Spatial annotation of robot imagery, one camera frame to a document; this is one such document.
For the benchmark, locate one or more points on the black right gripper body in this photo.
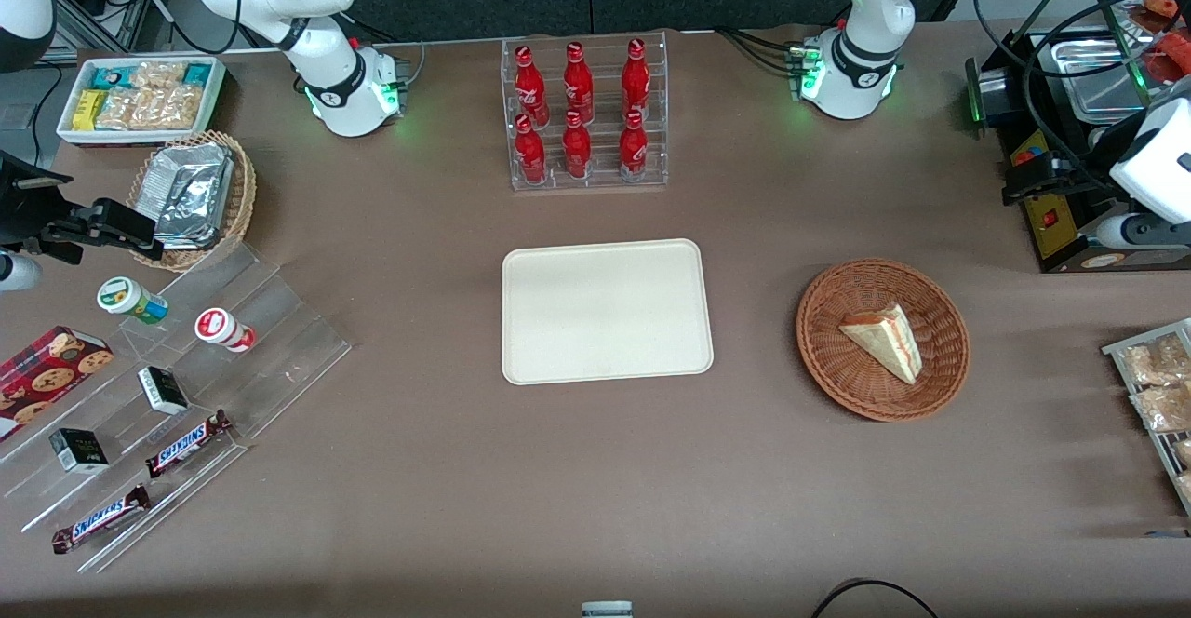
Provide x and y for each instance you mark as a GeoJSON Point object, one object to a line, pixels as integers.
{"type": "Point", "coordinates": [28, 216]}

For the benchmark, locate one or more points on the triangular sandwich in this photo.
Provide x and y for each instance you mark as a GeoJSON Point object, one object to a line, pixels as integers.
{"type": "Point", "coordinates": [889, 343]}

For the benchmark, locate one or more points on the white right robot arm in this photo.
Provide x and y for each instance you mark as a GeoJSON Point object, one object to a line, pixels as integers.
{"type": "Point", "coordinates": [326, 50]}

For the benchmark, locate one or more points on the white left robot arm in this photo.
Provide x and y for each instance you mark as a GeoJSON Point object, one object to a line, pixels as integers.
{"type": "Point", "coordinates": [856, 32]}

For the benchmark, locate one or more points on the light tan wicker basket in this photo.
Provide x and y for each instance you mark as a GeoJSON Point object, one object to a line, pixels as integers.
{"type": "Point", "coordinates": [240, 199]}

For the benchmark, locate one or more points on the brown round wicker basket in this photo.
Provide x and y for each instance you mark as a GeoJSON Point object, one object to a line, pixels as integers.
{"type": "Point", "coordinates": [837, 367]}

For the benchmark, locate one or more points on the cream rectangular tray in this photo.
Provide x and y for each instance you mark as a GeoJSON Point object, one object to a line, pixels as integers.
{"type": "Point", "coordinates": [605, 311]}

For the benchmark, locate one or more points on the black food warmer appliance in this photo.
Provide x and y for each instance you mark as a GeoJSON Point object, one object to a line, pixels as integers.
{"type": "Point", "coordinates": [1051, 236]}

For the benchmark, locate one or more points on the silver foil packet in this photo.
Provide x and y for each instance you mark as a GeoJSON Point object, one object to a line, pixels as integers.
{"type": "Point", "coordinates": [191, 225]}
{"type": "Point", "coordinates": [191, 167]}

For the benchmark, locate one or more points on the green lidded yogurt cup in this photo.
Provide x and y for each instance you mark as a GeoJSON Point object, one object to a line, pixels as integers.
{"type": "Point", "coordinates": [126, 297]}

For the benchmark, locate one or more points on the stainless steel pan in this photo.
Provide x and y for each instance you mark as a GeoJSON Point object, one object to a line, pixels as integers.
{"type": "Point", "coordinates": [1098, 78]}

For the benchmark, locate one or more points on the clear biscuit bag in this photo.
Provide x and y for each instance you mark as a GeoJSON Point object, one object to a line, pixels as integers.
{"type": "Point", "coordinates": [177, 108]}
{"type": "Point", "coordinates": [158, 75]}
{"type": "Point", "coordinates": [119, 109]}

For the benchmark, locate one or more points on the yellow snack packet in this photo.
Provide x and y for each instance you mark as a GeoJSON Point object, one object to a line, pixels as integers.
{"type": "Point", "coordinates": [87, 110]}

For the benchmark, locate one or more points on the red packaged food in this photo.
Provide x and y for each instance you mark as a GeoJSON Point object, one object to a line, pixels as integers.
{"type": "Point", "coordinates": [1170, 55]}

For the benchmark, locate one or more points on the red plaid cookie box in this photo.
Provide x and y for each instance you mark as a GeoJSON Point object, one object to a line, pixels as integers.
{"type": "Point", "coordinates": [46, 381]}

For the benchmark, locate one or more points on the red lidded yogurt cup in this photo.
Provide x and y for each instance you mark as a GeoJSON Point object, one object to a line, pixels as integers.
{"type": "Point", "coordinates": [219, 327]}

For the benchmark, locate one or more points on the teal snack packet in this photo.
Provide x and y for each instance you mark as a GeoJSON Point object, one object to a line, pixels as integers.
{"type": "Point", "coordinates": [112, 76]}
{"type": "Point", "coordinates": [197, 73]}

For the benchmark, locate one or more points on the white rectangular snack bin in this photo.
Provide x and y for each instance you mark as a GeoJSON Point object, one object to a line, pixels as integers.
{"type": "Point", "coordinates": [216, 97]}

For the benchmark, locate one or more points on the glass appliance cover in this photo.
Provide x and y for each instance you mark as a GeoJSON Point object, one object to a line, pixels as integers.
{"type": "Point", "coordinates": [1117, 4]}

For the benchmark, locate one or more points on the small black carton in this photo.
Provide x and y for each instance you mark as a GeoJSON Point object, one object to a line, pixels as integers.
{"type": "Point", "coordinates": [163, 391]}
{"type": "Point", "coordinates": [79, 451]}

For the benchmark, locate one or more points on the clear bag of crackers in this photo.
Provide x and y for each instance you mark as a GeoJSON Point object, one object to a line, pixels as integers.
{"type": "Point", "coordinates": [1163, 409]}
{"type": "Point", "coordinates": [1154, 362]}
{"type": "Point", "coordinates": [1184, 453]}

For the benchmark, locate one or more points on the clear acrylic stepped display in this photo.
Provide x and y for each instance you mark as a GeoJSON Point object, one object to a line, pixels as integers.
{"type": "Point", "coordinates": [279, 348]}

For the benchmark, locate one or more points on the metal equipment rack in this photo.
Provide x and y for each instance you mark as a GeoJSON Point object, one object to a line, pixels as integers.
{"type": "Point", "coordinates": [112, 13]}

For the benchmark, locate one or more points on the Snickers chocolate bar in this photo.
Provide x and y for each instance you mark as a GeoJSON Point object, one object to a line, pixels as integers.
{"type": "Point", "coordinates": [100, 518]}
{"type": "Point", "coordinates": [189, 443]}

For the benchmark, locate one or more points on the small blue object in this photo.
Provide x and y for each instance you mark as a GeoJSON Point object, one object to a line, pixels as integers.
{"type": "Point", "coordinates": [1168, 534]}

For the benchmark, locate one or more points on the red cola bottle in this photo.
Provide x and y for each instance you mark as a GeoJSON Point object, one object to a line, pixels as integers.
{"type": "Point", "coordinates": [633, 151]}
{"type": "Point", "coordinates": [635, 80]}
{"type": "Point", "coordinates": [528, 87]}
{"type": "Point", "coordinates": [577, 151]}
{"type": "Point", "coordinates": [530, 154]}
{"type": "Point", "coordinates": [578, 86]}

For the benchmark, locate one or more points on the clear acrylic bottle rack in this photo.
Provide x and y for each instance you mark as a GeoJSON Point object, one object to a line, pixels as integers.
{"type": "Point", "coordinates": [600, 181]}

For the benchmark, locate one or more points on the small grey device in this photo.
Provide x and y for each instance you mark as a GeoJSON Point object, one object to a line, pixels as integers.
{"type": "Point", "coordinates": [607, 610]}

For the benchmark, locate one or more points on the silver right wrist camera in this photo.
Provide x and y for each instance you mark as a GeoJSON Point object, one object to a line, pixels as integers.
{"type": "Point", "coordinates": [19, 272]}

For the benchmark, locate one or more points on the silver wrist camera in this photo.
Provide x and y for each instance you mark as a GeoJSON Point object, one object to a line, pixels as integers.
{"type": "Point", "coordinates": [19, 272]}
{"type": "Point", "coordinates": [1140, 232]}

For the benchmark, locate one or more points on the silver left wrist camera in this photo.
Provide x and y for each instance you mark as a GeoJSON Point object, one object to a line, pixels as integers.
{"type": "Point", "coordinates": [1140, 232]}

